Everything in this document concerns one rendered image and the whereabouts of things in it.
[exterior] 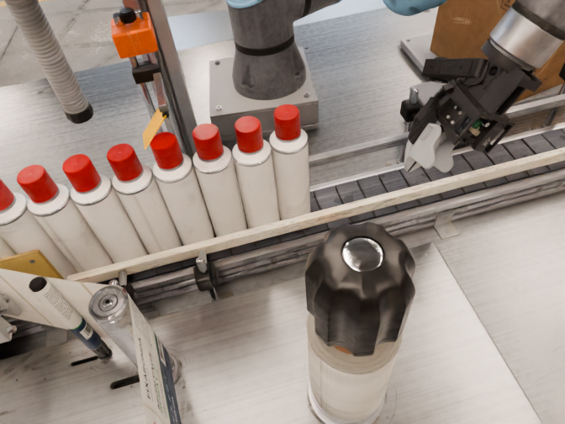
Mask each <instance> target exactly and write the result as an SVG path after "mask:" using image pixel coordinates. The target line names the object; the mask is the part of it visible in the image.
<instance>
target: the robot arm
mask: <svg viewBox="0 0 565 424"><path fill-rule="evenodd" d="M225 1H226V2H227V6H228V10H229V15H230V23H231V28H232V33H233V37H234V42H235V59H234V65H233V71H232V78H233V83H234V87H235V90H236V91H237V92H238V93H239V94H240V95H242V96H244V97H246V98H250V99H255V100H273V99H278V98H284V97H286V96H288V95H290V94H292V93H295V92H296V91H298V90H299V89H300V88H301V87H302V86H303V85H304V83H305V80H306V67H305V64H304V60H303V58H302V56H301V54H300V52H299V50H298V47H297V45H296V42H295V39H294V30H293V22H295V21H297V20H299V19H301V18H303V17H306V16H308V15H310V14H312V13H315V12H317V11H319V10H321V9H323V8H326V7H328V6H332V5H335V4H337V3H339V2H341V1H342V0H225ZM446 1H447V0H383V2H384V4H385V5H386V6H387V7H388V8H389V9H390V10H391V11H393V12H394V13H396V14H399V15H403V16H411V15H415V14H417V13H422V12H424V11H425V10H428V9H431V8H436V7H439V6H441V5H442V4H443V3H445V2H446ZM489 35H490V38H491V39H487V41H486V42H485V43H484V45H483V46H482V47H481V51H482V52H483V53H484V54H485V55H486V56H487V57H488V60H486V59H483V58H451V59H448V58H445V57H435V59H425V65H424V69H423V71H422V75H421V76H424V77H428V78H429V80H430V81H432V82H436V83H447V84H445V85H443V86H442V88H441V89H440V90H439V92H437V93H436V94H435V95H434V97H430V99H429V100H428V102H427V103H426V104H425V105H424V106H423V107H422V109H421V110H420V111H419V112H418V114H417V115H416V116H415V119H414V121H413V124H412V126H411V129H410V132H409V136H408V142H407V146H406V149H405V155H404V169H405V171H406V172H412V171H414V170H415V169H417V168H419V167H421V166H422V167H423V168H425V169H430V168H432V167H433V166H434V167H435V168H437V169H438V170H440V171H441V172H449V171H450V170H451V168H452V167H453V159H452V150H453V148H454V147H455V146H456V145H457V143H458V142H459V141H462V142H464V143H465V144H469V145H470V146H471V147H472V148H473V149H474V150H475V151H483V150H485V151H486V152H487V153H490V152H491V151H492V150H493V148H494V147H495V146H496V145H497V144H498V143H499V142H500V141H501V140H502V139H503V138H504V137H505V136H506V134H507V133H508V132H509V131H510V130H511V129H512V128H513V127H514V126H515V125H516V123H515V122H514V121H513V120H512V119H511V118H510V117H509V116H508V115H507V114H506V113H505V112H506V111H507V110H508V109H509V108H510V107H511V106H512V104H513V103H514V102H515V101H516V100H517V99H518V98H519V97H520V95H521V94H522V93H523V92H524V91H525V90H526V89H528V90H531V91H532V92H535V91H536V90H537V89H538V88H539V87H540V85H542V83H543V82H542V81H541V80H540V79H539V78H537V77H536V76H535V75H534V73H535V72H536V68H541V67H542V66H543V65H544V64H545V63H546V61H547V60H548V59H549V58H550V57H551V56H552V54H553V53H554V52H555V51H556V50H557V49H558V47H559V46H560V45H561V44H562V43H563V42H564V40H565V0H515V2H514V3H513V4H512V5H511V7H510V8H509V10H508V11H507V12H506V13H505V15H504V16H503V18H502V19H501V20H500V21H499V22H498V23H497V25H496V26H495V27H494V29H493V30H492V31H491V33H490V34H489ZM448 82H450V83H448ZM436 121H439V122H440V123H441V125H436ZM502 129H505V131H504V133H503V134H502V135H501V136H500V137H499V138H498V139H497V140H496V141H495V142H494V143H493V144H492V145H491V143H490V142H491V141H492V140H493V139H494V138H495V137H496V136H497V135H498V134H499V132H500V131H501V130H502Z"/></svg>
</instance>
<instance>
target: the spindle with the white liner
mask: <svg viewBox="0 0 565 424"><path fill-rule="evenodd" d="M414 271H415V260H414V259H413V256H412V254H411V252H410V251H409V248H408V247H407V246H406V245H405V243H404V242H403V241H402V240H400V239H398V238H396V237H394V236H391V235H390V234H389V233H387V231H386V230H385V229H384V227H383V226H382V225H379V224H376V223H372V222H365V223H362V224H359V225H349V224H341V225H338V226H336V227H334V228H333V229H331V230H329V231H328V232H327V233H326V234H325V236H324V241H323V243H322V244H320V245H319V246H317V247H316V248H315V249H314V250H313V251H312V252H311V253H310V254H309V257H308V260H307V262H306V267H305V288H306V301H307V310H308V312H309V316H308V319H307V336H308V351H309V398H310V402H311V405H312V406H313V408H314V411H315V413H316V414H317V416H318V417H319V418H320V419H321V420H322V421H323V422H324V423H325V424H372V423H373V422H374V421H375V420H376V419H377V417H378V416H379V414H380V412H381V410H382V408H383V402H384V398H385V395H386V389H387V385H388V381H389V379H390V376H391V373H392V369H393V366H394V364H395V361H396V357H397V353H398V351H399V348H400V345H401V342H402V336H403V330H404V327H405V324H406V321H407V319H408V315H409V311H410V308H411V305H412V303H413V300H414V297H415V286H414V284H413V281H412V278H413V275H414Z"/></svg>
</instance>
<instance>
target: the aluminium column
mask: <svg viewBox="0 0 565 424"><path fill-rule="evenodd" d="M122 2H123V5H124V7H125V8H132V9H137V8H138V9H140V10H141V12H142V13H143V12H144V10H143V8H142V5H141V2H140V0H122ZM145 4H146V7H147V9H148V13H149V14H150V18H151V22H152V24H153V27H154V30H155V33H156V38H157V41H158V44H159V46H160V49H161V53H162V57H163V60H164V62H165V66H166V70H167V74H168V76H169V80H170V83H171V86H172V91H173V94H174V97H175V100H176V103H177V108H178V112H179V114H180V118H181V121H182V127H183V130H184V133H185V136H186V139H187V144H188V148H189V150H190V153H191V156H192V158H193V155H194V154H195V153H196V151H197V150H196V146H195V144H194V141H193V135H192V133H193V130H194V129H195V128H196V127H197V126H198V125H197V121H196V119H195V115H194V112H193V106H192V104H191V100H190V97H189V94H188V90H187V85H186V83H185V79H184V76H183V73H182V68H181V64H180V61H179V58H178V54H177V49H176V46H175V43H174V39H173V37H172V32H171V28H170V24H169V22H168V18H167V16H166V10H165V7H164V3H163V1H162V0H145ZM141 57H142V60H143V61H148V57H147V54H144V55H141ZM161 69H162V68H161ZM162 74H163V80H164V83H165V86H166V90H167V93H168V96H169V99H170V101H171V104H172V109H173V112H174V114H175V117H176V120H177V116H176V112H175V109H174V107H173V103H172V98H171V95H170V93H169V89H168V86H167V84H166V79H165V76H164V72H163V70H162ZM150 84H151V86H152V88H153V91H154V94H155V96H156V89H155V83H154V81H152V82H150ZM164 122H165V125H166V129H167V132H170V133H173V132H172V127H171V125H170V122H169V119H168V118H165V119H164ZM177 124H178V121H177ZM178 127H179V125H178ZM179 130H180V127H179ZM180 133H181V131H180ZM181 135H182V133H181Z"/></svg>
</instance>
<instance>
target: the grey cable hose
mask: <svg viewBox="0 0 565 424"><path fill-rule="evenodd" d="M3 1H4V2H5V3H6V5H7V6H8V10H9V11H10V13H11V14H12V15H13V18H14V19H15V22H16V24H17V26H18V27H19V29H20V31H21V32H22V35H23V36H24V38H25V39H26V42H27V44H28V45H29V48H30V49H31V50H32V52H33V54H34V57H35V59H36V60H37V62H38V63H39V65H40V67H41V69H42V70H43V73H44V74H45V76H46V78H47V80H48V82H49V83H50V85H51V86H52V89H53V90H54V92H55V95H56V96H57V97H58V99H59V101H60V103H61V105H62V107H63V109H64V113H65V115H66V117H67V118H68V119H69V120H70V121H71V122H72V123H74V124H81V123H85V122H87V121H88V120H90V118H92V117H93V108H92V105H91V104H90V102H89V101H88V100H87V98H86V96H85V94H84V92H83V91H82V89H81V86H80V85H79V82H78V81H77V79H76V76H75V74H74V72H73V71H72V69H71V66H70V65H69V62H68V61H67V59H66V56H65V54H64V52H63V50H62V48H61V46H60V44H59V42H58V40H57V38H56V37H55V33H54V32H53V29H52V28H51V27H50V24H49V21H48V20H47V18H46V16H45V13H44V11H43V9H42V7H41V6H40V3H39V1H38V0H3Z"/></svg>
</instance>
